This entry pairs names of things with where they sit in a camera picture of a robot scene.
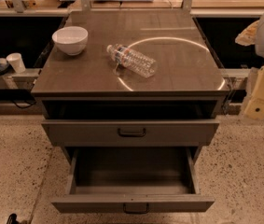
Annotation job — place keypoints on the black object at floor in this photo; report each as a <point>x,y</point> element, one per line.
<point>12,219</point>

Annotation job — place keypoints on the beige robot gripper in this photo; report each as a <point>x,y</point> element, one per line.
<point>255,105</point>

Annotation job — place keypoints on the white ceramic bowl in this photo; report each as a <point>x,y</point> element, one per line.
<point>71,40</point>

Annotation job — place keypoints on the white paper cup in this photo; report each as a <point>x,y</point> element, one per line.
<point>16,61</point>

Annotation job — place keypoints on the grey top drawer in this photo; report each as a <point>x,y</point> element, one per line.
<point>168,133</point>

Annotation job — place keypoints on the grey drawer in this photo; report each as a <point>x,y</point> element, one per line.
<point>168,133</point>
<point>132,180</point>

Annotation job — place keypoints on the clear plastic water bottle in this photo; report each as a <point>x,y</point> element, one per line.
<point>133,60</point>

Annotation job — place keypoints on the grey drawer cabinet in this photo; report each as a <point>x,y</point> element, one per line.
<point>187,85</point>

